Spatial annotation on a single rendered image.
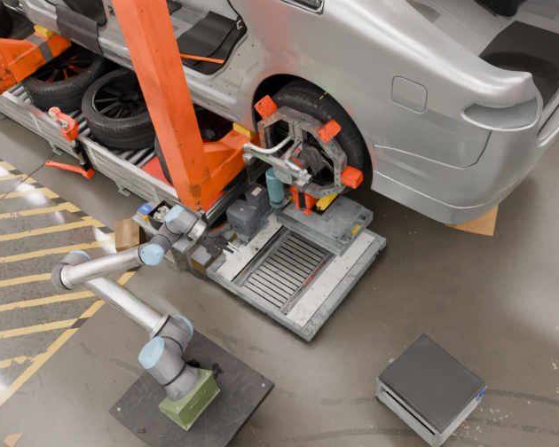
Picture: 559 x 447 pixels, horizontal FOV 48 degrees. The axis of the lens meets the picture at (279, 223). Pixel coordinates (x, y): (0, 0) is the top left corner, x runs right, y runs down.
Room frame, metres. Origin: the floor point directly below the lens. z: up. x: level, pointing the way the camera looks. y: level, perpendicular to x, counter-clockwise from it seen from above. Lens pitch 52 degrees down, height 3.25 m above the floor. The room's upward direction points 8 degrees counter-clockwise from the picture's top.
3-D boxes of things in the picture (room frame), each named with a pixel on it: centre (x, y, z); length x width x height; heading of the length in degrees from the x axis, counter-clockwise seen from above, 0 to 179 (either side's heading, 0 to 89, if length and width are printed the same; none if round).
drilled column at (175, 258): (2.36, 0.68, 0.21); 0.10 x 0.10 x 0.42; 46
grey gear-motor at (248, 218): (2.50, 0.12, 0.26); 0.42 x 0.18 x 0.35; 136
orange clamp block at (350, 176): (2.14, -0.40, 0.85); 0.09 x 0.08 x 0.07; 46
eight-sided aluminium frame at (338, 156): (2.35, -0.17, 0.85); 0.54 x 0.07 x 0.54; 46
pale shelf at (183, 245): (2.33, 0.65, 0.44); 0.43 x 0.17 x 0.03; 46
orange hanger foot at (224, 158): (2.68, 0.22, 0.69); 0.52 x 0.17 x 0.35; 136
